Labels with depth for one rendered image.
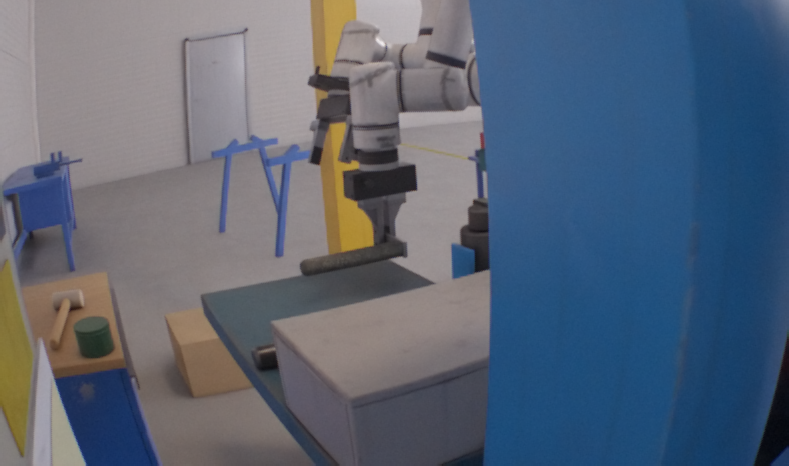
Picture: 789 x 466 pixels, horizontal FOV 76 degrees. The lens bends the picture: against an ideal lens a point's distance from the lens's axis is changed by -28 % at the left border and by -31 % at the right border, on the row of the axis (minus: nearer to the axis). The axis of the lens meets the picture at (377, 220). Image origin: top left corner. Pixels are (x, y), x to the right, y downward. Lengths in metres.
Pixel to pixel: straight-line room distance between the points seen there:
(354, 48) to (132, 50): 9.52
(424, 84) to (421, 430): 0.74
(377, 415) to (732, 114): 0.48
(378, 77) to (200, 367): 2.15
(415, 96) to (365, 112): 0.10
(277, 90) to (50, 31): 4.66
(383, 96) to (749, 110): 1.02
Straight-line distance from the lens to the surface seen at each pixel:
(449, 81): 1.26
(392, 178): 1.32
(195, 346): 3.13
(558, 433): 0.41
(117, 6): 11.06
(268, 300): 1.29
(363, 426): 0.66
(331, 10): 2.96
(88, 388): 1.45
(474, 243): 0.98
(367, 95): 1.28
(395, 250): 1.29
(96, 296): 1.86
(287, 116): 11.56
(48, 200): 7.08
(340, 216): 3.03
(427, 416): 0.69
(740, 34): 0.33
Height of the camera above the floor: 1.50
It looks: 14 degrees down
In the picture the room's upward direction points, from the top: 5 degrees counter-clockwise
